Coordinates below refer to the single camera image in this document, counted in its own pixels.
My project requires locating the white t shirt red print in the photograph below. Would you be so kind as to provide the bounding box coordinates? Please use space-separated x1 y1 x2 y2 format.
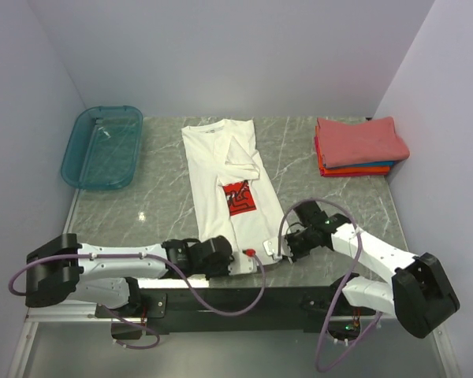
181 119 284 265

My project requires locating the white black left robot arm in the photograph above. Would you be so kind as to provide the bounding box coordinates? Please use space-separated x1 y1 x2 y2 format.
25 233 234 317

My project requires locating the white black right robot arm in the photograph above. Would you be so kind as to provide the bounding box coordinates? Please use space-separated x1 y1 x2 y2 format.
271 198 460 339

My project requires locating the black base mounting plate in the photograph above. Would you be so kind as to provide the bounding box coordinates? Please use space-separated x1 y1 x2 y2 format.
114 287 375 335

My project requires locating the blue folded t shirt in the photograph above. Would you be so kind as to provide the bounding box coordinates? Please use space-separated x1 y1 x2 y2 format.
322 161 395 169

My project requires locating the teal plastic bin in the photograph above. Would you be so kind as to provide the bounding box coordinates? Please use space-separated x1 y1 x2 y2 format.
61 106 143 191

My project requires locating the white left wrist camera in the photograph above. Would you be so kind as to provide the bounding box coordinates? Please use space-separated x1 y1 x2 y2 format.
228 249 257 276

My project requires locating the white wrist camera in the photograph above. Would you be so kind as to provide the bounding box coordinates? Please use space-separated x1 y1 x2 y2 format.
263 237 282 262
228 249 257 276

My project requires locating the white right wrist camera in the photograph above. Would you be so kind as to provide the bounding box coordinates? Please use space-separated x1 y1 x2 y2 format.
263 237 282 262

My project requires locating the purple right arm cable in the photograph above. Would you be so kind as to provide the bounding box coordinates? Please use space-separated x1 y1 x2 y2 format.
276 198 383 373

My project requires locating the aluminium rail frame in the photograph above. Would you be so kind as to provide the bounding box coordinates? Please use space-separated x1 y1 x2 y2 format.
25 285 461 377

